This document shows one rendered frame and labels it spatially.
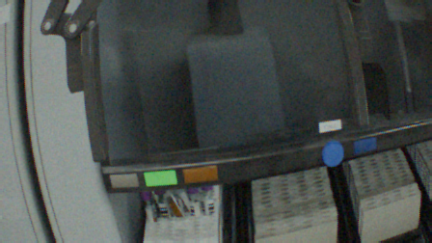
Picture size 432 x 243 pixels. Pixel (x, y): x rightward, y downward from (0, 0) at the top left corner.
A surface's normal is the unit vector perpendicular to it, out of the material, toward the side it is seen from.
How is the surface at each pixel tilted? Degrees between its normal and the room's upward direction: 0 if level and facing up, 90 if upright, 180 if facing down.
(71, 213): 90
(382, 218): 90
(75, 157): 90
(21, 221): 90
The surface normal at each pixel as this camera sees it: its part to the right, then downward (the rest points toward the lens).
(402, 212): -0.01, 0.22
